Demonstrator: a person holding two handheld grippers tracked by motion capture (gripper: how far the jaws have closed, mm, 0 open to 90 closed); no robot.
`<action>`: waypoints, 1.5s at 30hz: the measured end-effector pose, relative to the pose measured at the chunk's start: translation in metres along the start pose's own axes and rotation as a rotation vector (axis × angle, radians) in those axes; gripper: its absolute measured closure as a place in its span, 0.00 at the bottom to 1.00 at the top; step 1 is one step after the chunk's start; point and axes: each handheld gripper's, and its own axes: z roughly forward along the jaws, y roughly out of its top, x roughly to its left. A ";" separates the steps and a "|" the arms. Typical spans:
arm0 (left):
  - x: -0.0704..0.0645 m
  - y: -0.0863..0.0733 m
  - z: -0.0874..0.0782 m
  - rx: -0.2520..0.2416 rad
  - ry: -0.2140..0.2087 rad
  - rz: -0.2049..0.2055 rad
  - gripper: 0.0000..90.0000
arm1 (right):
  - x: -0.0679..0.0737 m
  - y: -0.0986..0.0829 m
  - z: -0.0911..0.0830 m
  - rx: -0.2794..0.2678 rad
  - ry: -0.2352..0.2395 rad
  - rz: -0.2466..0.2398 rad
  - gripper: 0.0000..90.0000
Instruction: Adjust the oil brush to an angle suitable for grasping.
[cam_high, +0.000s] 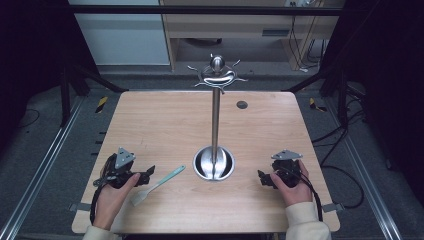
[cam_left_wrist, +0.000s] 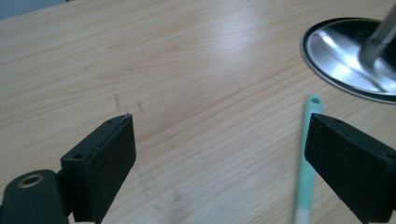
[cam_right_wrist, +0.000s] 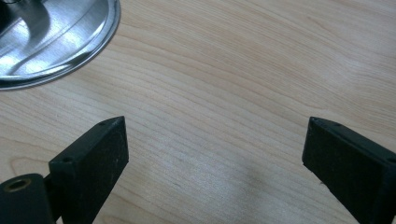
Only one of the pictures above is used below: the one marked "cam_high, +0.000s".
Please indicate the black horizontal frame bar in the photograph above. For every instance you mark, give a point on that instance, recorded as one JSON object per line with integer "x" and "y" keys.
{"x": 206, "y": 10}

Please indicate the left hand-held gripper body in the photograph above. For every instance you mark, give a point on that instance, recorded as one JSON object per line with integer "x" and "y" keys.
{"x": 117, "y": 173}

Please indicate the stainless steel utensil stand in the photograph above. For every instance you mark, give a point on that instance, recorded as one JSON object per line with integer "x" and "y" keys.
{"x": 215, "y": 133}

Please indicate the person's left hand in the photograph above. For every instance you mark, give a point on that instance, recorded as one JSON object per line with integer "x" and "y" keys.
{"x": 111, "y": 200}

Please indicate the grey table bracket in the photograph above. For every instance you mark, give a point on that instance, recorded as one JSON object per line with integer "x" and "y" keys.
{"x": 333, "y": 207}
{"x": 76, "y": 207}

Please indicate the aluminium floor rail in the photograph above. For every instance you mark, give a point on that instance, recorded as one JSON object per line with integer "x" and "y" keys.
{"x": 363, "y": 173}
{"x": 43, "y": 166}

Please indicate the person's right hand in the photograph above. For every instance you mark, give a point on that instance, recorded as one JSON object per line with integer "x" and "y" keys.
{"x": 295, "y": 193}

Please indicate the white cabinet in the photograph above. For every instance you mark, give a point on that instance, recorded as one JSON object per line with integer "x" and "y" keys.
{"x": 123, "y": 36}

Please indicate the black yellow striped tape piece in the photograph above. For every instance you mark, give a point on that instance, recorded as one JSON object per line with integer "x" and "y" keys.
{"x": 101, "y": 104}

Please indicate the light wooden desk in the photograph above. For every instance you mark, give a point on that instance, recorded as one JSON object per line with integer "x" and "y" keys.
{"x": 233, "y": 25}

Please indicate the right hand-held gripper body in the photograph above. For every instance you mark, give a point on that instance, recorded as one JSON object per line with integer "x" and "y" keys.
{"x": 286, "y": 168}

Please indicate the black metal frame stand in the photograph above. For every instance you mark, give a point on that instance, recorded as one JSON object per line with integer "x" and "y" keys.
{"x": 71, "y": 80}
{"x": 333, "y": 83}

